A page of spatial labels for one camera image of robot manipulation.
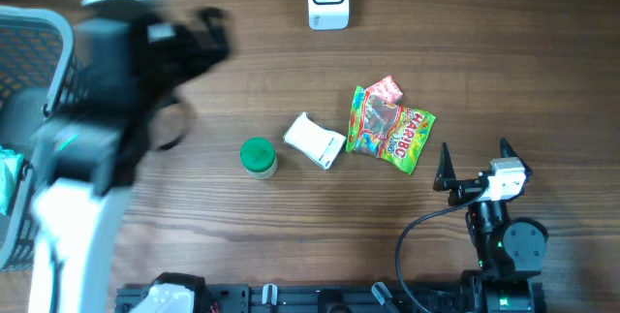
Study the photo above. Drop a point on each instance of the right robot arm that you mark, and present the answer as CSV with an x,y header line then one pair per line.
x,y
510,250

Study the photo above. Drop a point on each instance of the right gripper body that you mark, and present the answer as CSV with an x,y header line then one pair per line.
x,y
465,191

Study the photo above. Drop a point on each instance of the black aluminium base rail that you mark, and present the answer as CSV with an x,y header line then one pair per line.
x,y
352,299

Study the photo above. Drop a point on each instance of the grey plastic mesh basket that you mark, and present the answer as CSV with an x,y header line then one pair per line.
x,y
36,57

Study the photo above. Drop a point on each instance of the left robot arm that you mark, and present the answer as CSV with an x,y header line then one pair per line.
x,y
87,152

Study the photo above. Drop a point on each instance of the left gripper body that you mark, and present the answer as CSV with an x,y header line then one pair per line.
x,y
201,49

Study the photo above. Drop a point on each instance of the green lid plastic jar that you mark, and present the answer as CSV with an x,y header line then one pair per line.
x,y
258,158

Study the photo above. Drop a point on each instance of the haribo gummy bag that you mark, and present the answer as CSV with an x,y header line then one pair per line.
x,y
387,131

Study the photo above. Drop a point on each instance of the red small snack pack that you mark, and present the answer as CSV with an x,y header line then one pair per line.
x,y
387,89

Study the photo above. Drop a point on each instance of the teal snack packet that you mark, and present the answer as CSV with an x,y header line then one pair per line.
x,y
11,163

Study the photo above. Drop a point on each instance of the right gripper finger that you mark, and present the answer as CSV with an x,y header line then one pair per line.
x,y
445,178
507,151

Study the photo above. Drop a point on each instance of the white tissue pack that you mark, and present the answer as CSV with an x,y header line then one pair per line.
x,y
320,145

